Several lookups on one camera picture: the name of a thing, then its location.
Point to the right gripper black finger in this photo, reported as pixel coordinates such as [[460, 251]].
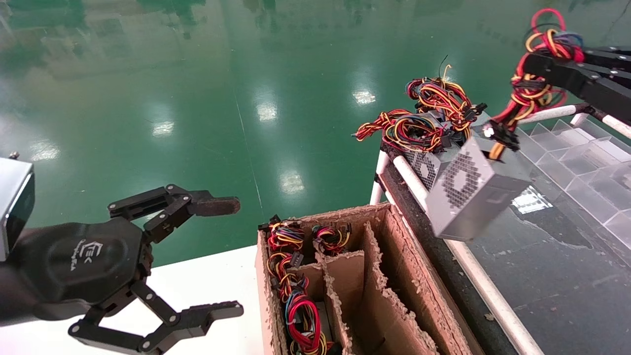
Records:
[[567, 74], [611, 53]]

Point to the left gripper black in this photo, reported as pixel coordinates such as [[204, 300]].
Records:
[[84, 261]]

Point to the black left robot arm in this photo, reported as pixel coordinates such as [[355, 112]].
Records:
[[9, 296]]

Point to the black pipe connector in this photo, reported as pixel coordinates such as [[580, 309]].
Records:
[[589, 109]]

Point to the clear acrylic divider organizer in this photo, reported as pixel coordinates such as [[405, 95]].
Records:
[[591, 177]]

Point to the corrugated cardboard box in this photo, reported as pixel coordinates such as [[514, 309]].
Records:
[[419, 296]]

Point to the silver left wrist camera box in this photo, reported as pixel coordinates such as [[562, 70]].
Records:
[[15, 197]]

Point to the short white frame leg pipe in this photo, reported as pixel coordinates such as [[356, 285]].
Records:
[[381, 170]]

